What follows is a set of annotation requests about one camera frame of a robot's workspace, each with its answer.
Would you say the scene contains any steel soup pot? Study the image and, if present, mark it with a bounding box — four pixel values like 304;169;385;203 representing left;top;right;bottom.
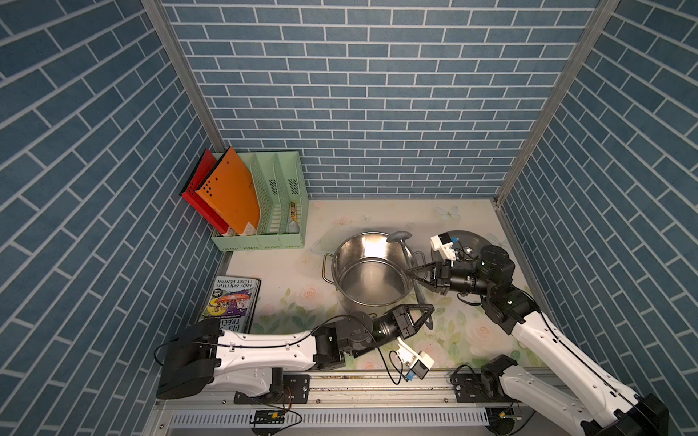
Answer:
322;231;424;314

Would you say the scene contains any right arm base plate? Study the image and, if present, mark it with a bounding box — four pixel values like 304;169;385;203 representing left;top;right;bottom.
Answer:
449;372;517;404

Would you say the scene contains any orange folder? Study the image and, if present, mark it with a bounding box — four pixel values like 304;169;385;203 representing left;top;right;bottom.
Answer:
205;149;261;236

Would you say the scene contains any aluminium mounting rail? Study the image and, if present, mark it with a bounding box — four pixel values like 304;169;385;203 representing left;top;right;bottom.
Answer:
144;371;570;435

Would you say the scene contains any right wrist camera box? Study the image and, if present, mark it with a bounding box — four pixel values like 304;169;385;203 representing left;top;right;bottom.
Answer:
430;233;457;262

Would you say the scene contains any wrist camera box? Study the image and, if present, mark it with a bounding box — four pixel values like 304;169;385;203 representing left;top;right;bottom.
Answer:
430;233;457;262
396;338;434;382

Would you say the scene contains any treehouse book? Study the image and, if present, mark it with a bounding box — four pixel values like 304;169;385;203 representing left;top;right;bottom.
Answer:
200;275;262;334

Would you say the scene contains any floral table mat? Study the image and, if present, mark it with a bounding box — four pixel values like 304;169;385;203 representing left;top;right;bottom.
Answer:
226;199;545;369

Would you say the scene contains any steel ladle spoon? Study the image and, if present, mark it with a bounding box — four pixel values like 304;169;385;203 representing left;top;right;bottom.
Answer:
385;231;434;331

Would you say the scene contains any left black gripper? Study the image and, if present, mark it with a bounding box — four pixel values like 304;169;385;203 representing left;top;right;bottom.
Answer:
344;304;432;359

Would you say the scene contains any green file organizer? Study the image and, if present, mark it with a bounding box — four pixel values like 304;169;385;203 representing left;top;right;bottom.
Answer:
212;151;309;253

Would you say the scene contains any red folder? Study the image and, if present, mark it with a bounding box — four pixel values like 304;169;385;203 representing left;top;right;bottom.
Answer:
180;150;229;234

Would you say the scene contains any steel pot lid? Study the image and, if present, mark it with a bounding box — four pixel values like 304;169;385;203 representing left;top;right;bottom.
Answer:
446;230;492;261

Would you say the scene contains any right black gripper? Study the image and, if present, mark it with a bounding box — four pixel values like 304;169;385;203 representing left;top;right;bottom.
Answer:
406;262;491;298

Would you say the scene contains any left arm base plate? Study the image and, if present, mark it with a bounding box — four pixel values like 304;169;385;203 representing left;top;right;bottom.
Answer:
234;374;311;405

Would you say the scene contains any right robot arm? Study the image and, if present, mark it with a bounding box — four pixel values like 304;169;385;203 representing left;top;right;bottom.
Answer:
407;245;669;435

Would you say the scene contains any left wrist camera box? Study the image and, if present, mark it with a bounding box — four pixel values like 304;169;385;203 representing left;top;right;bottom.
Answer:
396;338;434;382

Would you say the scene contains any small black circuit board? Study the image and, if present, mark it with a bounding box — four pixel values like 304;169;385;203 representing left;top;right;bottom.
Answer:
251;410;285;426

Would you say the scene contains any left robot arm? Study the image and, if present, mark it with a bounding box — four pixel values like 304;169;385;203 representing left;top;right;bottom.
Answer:
156;304;434;400

